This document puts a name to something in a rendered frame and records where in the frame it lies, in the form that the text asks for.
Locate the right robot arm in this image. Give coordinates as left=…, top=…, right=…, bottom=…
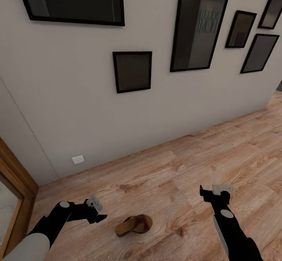
left=200, top=184, right=264, bottom=261

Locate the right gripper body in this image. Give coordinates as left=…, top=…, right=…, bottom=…
left=203, top=190, right=229, bottom=205

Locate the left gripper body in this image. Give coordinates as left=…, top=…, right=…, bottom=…
left=77, top=199, right=98, bottom=224

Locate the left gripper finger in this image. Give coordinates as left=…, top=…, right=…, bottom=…
left=94, top=214, right=107, bottom=223

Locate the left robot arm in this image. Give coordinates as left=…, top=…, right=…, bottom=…
left=2, top=195, right=107, bottom=261

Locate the sandal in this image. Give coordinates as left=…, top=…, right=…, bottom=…
left=115, top=214, right=152, bottom=237

